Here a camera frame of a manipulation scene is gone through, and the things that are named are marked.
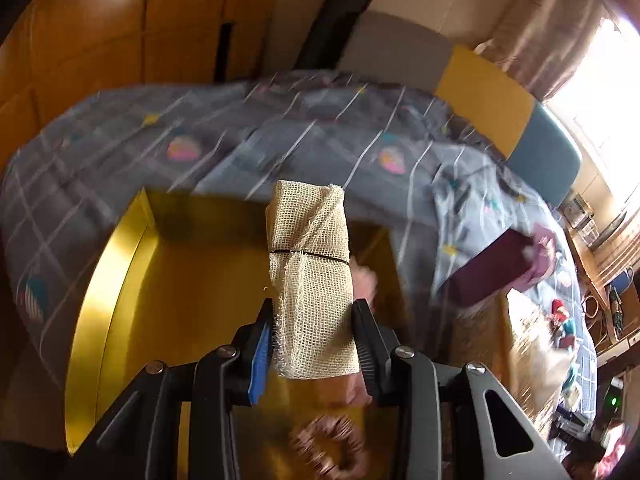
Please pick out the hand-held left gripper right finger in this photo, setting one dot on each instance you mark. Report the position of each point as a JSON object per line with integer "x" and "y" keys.
{"x": 366, "y": 355}

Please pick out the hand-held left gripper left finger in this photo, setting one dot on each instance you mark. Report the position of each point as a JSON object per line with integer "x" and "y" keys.
{"x": 260, "y": 360}

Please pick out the beige mesh cloth roll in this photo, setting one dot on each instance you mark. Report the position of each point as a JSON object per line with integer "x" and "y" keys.
{"x": 310, "y": 285}

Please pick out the dusty pink satin scrunchie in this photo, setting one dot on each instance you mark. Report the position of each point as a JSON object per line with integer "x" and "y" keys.
{"x": 325, "y": 440}

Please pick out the gold metal tray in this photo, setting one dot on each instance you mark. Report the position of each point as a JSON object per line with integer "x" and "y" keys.
{"x": 175, "y": 310}

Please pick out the pink fluffy cloth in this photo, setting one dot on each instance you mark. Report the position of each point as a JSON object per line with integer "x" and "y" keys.
{"x": 364, "y": 280}

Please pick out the purple gift box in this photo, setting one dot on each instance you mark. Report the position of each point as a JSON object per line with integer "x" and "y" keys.
{"x": 490, "y": 270}

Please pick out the ornate gold tissue box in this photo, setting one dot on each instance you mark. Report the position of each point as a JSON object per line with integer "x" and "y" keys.
{"x": 525, "y": 345}

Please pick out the grey printed checked blanket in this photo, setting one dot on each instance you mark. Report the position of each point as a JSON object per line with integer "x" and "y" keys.
{"x": 300, "y": 125}

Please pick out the wooden side table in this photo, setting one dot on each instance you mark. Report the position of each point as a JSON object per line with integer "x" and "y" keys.
{"x": 587, "y": 260}

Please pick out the grey yellow blue headboard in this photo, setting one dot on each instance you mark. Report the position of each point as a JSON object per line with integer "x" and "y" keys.
{"x": 480, "y": 95}

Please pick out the black rolled mat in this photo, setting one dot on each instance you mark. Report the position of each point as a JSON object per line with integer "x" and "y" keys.
{"x": 330, "y": 25}

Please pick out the beige curtain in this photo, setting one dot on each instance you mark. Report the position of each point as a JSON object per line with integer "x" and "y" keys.
{"x": 550, "y": 35}

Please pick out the wooden wardrobe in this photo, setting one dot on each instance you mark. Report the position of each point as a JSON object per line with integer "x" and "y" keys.
{"x": 100, "y": 25}

